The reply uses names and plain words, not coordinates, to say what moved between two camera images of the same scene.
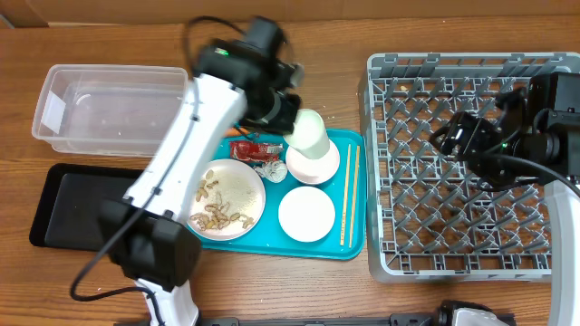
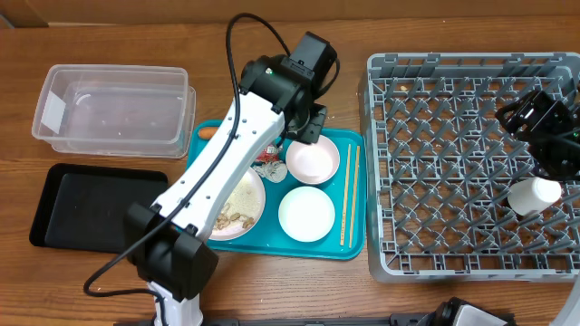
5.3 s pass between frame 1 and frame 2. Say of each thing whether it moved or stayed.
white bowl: stayed
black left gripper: moved
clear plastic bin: stayed
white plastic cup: moved
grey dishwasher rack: stayed
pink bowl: stayed
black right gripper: moved
